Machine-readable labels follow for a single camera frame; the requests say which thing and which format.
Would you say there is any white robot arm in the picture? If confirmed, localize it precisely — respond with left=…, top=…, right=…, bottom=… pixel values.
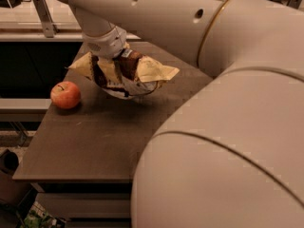
left=59, top=0, right=304, bottom=228

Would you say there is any left metal railing bracket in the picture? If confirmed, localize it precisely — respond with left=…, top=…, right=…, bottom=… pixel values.
left=32, top=0, right=57, bottom=38

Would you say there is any brown chip bag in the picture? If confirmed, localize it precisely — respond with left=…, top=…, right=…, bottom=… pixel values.
left=69, top=47, right=180, bottom=100

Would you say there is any green patterned bag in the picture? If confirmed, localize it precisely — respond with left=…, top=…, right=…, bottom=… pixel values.
left=20, top=201, right=66, bottom=228

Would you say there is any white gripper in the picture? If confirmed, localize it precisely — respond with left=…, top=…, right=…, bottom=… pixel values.
left=83, top=27, right=126, bottom=84

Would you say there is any red apple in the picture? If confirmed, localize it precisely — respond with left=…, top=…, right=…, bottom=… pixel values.
left=50, top=81, right=81, bottom=109

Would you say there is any dark bin on floor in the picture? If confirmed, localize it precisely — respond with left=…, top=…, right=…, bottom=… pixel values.
left=0, top=149, right=31, bottom=205

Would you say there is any grey table drawer base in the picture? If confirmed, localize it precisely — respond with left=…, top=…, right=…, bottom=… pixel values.
left=36, top=183, right=132, bottom=228

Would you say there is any black object on counter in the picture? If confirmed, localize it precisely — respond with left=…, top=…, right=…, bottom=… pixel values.
left=0, top=0, right=31, bottom=9

